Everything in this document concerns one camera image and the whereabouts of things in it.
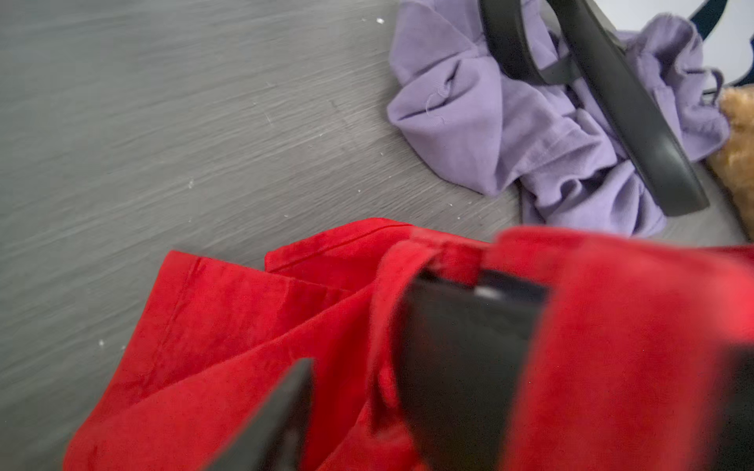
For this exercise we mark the red trousers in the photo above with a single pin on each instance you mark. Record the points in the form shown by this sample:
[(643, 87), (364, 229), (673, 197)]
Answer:
[(215, 338)]

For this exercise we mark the brown teddy bear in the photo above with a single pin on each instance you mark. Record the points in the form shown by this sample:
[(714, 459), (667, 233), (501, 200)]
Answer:
[(733, 163)]

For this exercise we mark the purple trousers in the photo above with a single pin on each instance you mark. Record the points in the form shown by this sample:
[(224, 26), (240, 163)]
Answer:
[(475, 127)]

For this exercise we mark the black belt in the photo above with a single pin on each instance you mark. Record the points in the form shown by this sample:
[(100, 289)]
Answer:
[(614, 371), (633, 114)]

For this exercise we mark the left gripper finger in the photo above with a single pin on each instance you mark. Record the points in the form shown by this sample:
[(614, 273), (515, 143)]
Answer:
[(273, 439)]

